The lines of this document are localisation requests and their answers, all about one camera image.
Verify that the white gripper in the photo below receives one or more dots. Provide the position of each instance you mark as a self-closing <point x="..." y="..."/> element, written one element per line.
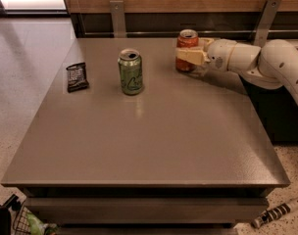
<point x="220" y="55"/>

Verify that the red coke can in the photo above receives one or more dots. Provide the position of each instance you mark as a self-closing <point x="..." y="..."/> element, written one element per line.
<point x="187" y="38"/>

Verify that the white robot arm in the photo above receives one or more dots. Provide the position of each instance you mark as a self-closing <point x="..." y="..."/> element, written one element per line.
<point x="270" y="67"/>

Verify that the green soda can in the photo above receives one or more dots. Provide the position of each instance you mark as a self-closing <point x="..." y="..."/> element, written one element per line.
<point x="130" y="67"/>

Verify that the dark snack bar wrapper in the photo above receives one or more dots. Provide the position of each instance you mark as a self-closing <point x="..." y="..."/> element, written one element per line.
<point x="77" y="77"/>

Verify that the black white striped object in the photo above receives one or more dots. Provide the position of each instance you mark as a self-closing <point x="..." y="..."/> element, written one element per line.
<point x="276" y="213"/>

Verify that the grey drawer front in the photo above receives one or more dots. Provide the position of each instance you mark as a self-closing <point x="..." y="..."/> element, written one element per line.
<point x="146" y="210"/>

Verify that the green bag in basket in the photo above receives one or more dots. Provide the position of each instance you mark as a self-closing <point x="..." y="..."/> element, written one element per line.
<point x="37" y="227"/>

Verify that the black object bottom left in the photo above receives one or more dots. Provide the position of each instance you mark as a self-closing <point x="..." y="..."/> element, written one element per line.
<point x="12" y="204"/>

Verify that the right metal bracket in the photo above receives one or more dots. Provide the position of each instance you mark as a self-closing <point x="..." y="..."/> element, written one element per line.
<point x="265" y="22"/>

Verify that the metal bracket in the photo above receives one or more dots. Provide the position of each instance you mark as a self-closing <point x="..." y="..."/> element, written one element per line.
<point x="265" y="22"/>
<point x="118" y="18"/>

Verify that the left metal bracket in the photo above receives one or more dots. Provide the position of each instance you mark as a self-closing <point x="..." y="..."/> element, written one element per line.
<point x="118" y="18"/>

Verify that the wire basket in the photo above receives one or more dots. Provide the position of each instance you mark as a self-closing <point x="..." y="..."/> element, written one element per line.
<point x="20" y="224"/>

